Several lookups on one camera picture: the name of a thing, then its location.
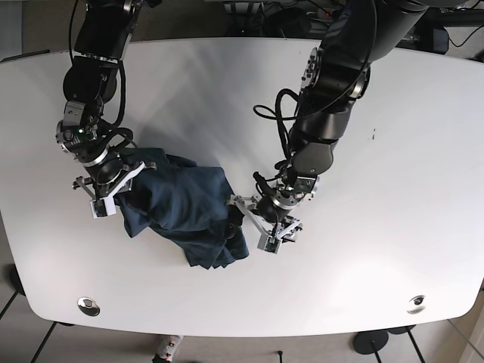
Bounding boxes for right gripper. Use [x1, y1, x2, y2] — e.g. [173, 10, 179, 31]
[72, 149, 157, 201]

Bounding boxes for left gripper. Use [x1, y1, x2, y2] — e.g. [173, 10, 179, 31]
[228, 191, 303, 245]

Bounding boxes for dark blue T-shirt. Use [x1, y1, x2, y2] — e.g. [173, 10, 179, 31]
[115, 147, 249, 269]

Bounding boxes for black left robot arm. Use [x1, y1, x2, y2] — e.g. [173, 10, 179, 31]
[230, 1, 433, 253]

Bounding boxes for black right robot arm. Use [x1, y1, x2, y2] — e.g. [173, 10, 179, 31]
[56, 1, 146, 218]

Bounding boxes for left table grommet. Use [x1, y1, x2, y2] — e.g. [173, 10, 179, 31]
[77, 296, 101, 317]

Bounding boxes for table grommet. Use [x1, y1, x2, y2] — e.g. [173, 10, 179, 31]
[405, 295, 427, 315]
[77, 296, 101, 317]

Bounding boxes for black round stand base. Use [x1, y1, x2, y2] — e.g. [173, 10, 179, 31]
[352, 330, 389, 355]

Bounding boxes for right table grommet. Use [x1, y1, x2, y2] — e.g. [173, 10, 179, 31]
[405, 295, 427, 315]

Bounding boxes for grey sneaker shoe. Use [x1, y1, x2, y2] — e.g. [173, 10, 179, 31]
[152, 335, 184, 363]

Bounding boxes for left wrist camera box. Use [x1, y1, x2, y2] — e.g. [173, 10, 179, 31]
[257, 234, 282, 254]

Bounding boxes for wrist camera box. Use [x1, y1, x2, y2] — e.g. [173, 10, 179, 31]
[90, 197, 116, 219]
[257, 234, 282, 254]

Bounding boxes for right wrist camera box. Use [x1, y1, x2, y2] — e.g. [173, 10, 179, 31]
[90, 197, 116, 219]

